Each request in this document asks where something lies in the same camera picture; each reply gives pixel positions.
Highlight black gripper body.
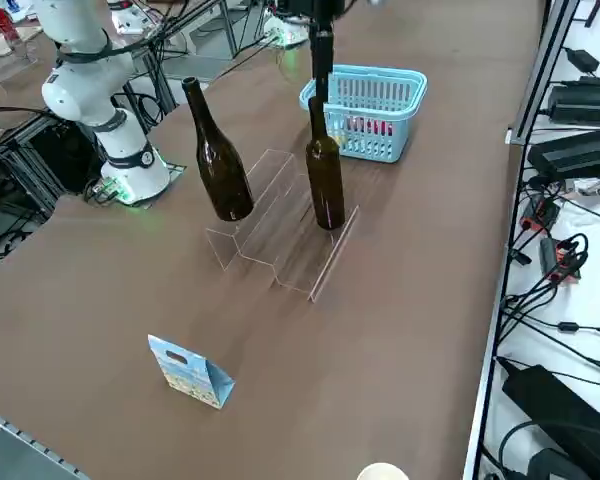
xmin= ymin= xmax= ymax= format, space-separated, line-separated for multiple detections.
xmin=307 ymin=0 xmax=347 ymax=34

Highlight dark wine bottle high shoulders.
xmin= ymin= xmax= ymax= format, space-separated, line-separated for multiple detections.
xmin=304 ymin=95 xmax=346 ymax=231

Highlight dark wine bottle sloped shoulders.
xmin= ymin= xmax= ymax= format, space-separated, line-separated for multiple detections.
xmin=181 ymin=76 xmax=255 ymax=223

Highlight clear acrylic stepped shelf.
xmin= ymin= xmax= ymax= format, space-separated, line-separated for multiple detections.
xmin=204 ymin=148 xmax=360 ymax=304

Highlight light blue plastic basket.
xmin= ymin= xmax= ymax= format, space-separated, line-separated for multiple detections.
xmin=298 ymin=63 xmax=429 ymax=165

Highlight small black power adapter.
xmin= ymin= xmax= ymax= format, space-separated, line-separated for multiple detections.
xmin=564 ymin=48 xmax=600 ymax=74

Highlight blue printed paper bag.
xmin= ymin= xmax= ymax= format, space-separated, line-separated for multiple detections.
xmin=147 ymin=333 xmax=236 ymax=412

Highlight large black power adapter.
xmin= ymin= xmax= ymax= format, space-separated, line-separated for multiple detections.
xmin=501 ymin=363 xmax=600 ymax=480

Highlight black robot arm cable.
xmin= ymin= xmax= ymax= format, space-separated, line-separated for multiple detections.
xmin=54 ymin=0 xmax=221 ymax=65

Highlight aluminium frame profile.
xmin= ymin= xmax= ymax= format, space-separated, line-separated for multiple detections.
xmin=507 ymin=0 xmax=581 ymax=146

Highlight aluminium table edge rail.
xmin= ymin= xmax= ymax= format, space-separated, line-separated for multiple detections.
xmin=461 ymin=142 xmax=531 ymax=480

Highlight grey metal rail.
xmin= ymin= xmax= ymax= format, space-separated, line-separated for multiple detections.
xmin=0 ymin=404 xmax=89 ymax=480

